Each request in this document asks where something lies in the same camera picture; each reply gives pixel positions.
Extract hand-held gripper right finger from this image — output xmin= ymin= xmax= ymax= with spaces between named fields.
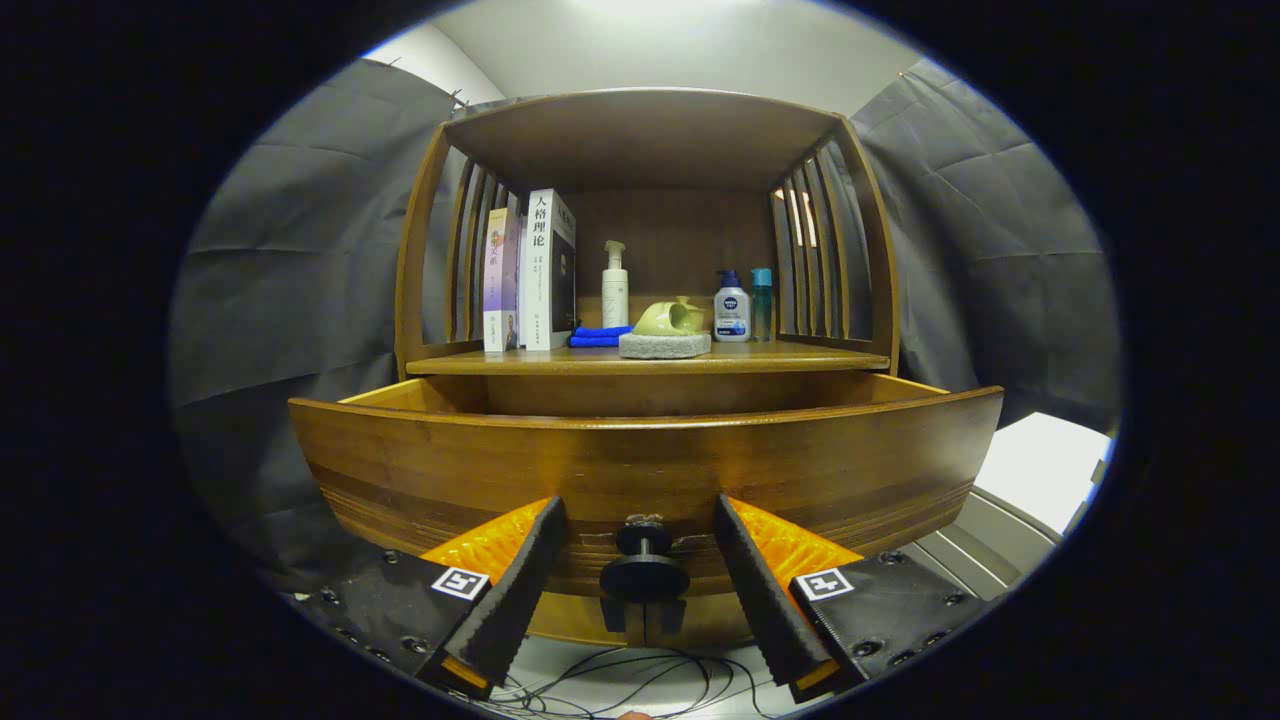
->
xmin=714 ymin=495 xmax=1016 ymax=706

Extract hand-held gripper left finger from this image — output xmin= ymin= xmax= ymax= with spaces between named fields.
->
xmin=300 ymin=495 xmax=569 ymax=701

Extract black drawer knob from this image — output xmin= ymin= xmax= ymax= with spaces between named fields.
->
xmin=598 ymin=515 xmax=691 ymax=603

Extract green ornament with grey base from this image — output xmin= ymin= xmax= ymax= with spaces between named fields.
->
xmin=618 ymin=296 xmax=713 ymax=360

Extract wooden countertop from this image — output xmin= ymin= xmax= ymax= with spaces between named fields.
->
xmin=405 ymin=338 xmax=891 ymax=377

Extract wooden cabinet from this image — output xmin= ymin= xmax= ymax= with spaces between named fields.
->
xmin=393 ymin=88 xmax=901 ymax=649

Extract white bottle with blue pump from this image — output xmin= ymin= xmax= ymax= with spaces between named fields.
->
xmin=712 ymin=269 xmax=752 ymax=343

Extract thick white book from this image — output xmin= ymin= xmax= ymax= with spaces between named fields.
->
xmin=517 ymin=189 xmax=577 ymax=352

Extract purple book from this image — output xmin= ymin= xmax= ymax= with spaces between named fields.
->
xmin=482 ymin=207 xmax=521 ymax=353

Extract black floor cables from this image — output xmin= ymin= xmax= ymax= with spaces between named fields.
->
xmin=490 ymin=645 xmax=791 ymax=720

